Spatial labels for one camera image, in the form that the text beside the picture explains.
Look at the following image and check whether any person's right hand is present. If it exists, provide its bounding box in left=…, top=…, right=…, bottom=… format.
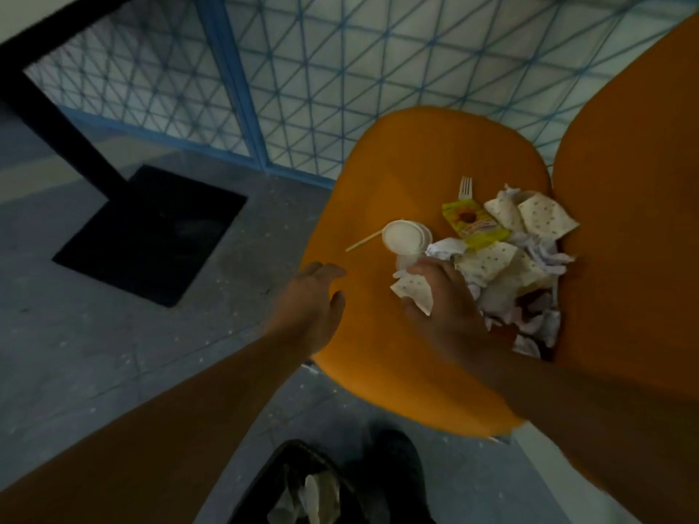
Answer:
left=401, top=258, right=518, bottom=378

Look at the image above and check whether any person's left hand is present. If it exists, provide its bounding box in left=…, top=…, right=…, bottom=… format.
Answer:
left=266, top=261, right=348, bottom=357

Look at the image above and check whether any small dotted paper wrapper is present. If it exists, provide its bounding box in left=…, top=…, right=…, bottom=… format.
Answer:
left=390, top=270, right=435, bottom=317

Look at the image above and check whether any person's right forearm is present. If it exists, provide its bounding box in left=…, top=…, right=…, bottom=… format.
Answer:
left=475, top=344, right=699, bottom=524

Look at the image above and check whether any person's left forearm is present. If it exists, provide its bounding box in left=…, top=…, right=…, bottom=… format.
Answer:
left=0, top=324, right=309, bottom=524

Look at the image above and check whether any crumpled white napkin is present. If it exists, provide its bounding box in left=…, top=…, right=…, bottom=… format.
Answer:
left=510, top=231, right=576, bottom=276
left=425, top=237, right=469, bottom=262

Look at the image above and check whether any white plastic cup lid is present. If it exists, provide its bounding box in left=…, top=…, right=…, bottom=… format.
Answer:
left=380, top=219, right=434, bottom=256

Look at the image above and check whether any wooden stir stick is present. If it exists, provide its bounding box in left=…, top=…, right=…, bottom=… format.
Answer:
left=345, top=229, right=386, bottom=253

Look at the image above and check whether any large dotted paper wrapper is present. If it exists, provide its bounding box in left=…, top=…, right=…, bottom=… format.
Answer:
left=454, top=241, right=553, bottom=317

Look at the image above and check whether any yellow sauce packet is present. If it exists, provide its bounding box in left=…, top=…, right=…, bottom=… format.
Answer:
left=441, top=199, right=511, bottom=250

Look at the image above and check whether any crumpled white paper wad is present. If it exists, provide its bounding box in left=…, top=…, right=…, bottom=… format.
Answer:
left=483, top=291, right=563, bottom=360

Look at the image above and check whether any folded dotted paper wrapper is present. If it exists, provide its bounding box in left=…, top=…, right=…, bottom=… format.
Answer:
left=484, top=184, right=580, bottom=242

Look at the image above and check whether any person's black shoe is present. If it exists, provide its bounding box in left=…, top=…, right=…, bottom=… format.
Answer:
left=349, top=424, right=438, bottom=524

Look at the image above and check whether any white paper trash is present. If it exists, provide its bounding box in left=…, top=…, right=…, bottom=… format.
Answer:
left=266, top=471, right=343, bottom=524

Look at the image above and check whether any blue framed glass partition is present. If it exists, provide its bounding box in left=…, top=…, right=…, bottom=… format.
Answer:
left=24, top=0, right=699, bottom=190

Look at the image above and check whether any black pedestal table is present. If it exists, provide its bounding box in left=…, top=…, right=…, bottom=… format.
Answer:
left=0, top=0, right=248, bottom=309

